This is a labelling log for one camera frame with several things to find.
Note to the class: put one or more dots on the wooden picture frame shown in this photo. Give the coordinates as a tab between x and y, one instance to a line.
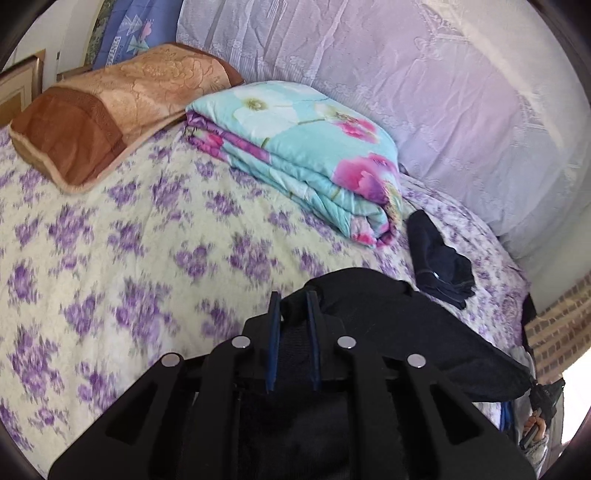
21	83

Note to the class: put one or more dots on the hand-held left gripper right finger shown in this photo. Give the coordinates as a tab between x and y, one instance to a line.
369	383

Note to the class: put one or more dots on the lilac lace headboard cover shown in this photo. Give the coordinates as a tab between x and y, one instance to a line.
452	106

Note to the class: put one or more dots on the folded turquoise floral blanket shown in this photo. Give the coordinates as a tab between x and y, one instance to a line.
304	152

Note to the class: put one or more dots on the blue printed cloth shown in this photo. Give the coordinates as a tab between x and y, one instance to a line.
134	32

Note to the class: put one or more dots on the folded dark navy garment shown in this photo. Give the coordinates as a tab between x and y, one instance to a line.
443	263

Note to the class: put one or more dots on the blue garment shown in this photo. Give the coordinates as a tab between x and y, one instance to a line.
506	415

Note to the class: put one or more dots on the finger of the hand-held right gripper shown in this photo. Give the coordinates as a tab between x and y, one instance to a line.
549	397

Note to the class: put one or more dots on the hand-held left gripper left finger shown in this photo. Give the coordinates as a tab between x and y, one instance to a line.
221	383

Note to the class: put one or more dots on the green patterned panel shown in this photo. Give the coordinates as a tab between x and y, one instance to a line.
101	32

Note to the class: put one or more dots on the purple floral bed sheet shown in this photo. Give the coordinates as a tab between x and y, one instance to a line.
138	258

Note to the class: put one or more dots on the beige brick-pattern curtain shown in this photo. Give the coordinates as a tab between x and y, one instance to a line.
558	323

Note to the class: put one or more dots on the person's right hand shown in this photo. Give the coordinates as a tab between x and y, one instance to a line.
535	425

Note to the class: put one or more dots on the black pants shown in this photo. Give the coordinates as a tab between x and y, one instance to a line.
415	332

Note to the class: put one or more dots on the brown patterned pillow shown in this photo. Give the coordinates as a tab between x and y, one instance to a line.
106	115

